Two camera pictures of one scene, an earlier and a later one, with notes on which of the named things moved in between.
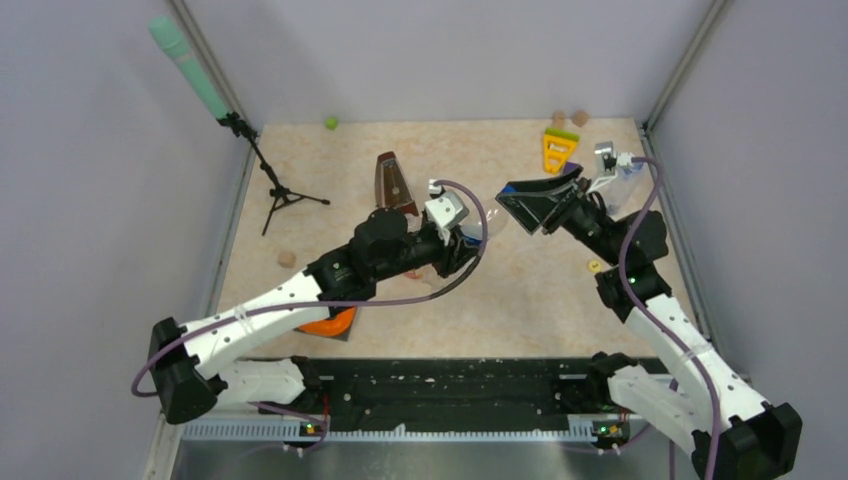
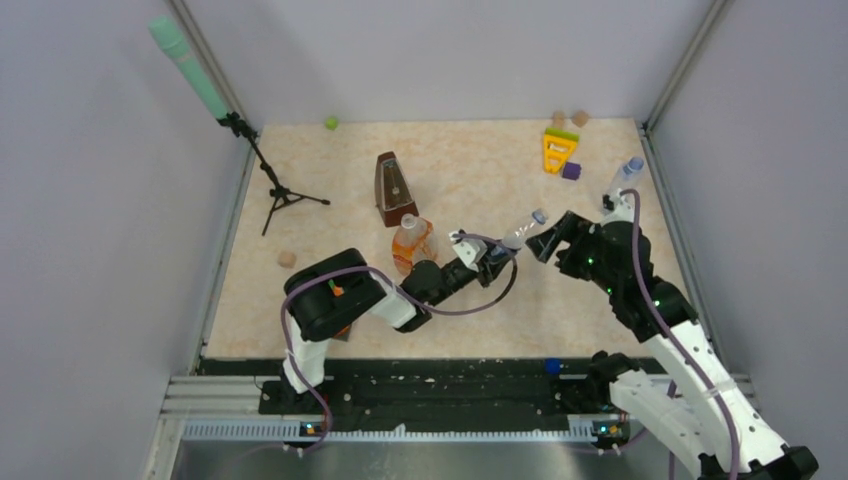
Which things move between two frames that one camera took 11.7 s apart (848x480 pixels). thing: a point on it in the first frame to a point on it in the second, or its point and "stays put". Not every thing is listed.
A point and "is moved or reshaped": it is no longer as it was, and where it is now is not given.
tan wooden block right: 580,118 stays put
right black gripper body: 572,195 to 583,236
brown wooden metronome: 391,187 stays put
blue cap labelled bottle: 472,231 is moved or reshaped
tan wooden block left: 558,118 stays put
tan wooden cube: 286,259 stays put
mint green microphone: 167,36 stays put
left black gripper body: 445,260 to 485,274
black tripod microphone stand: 280,194 stays put
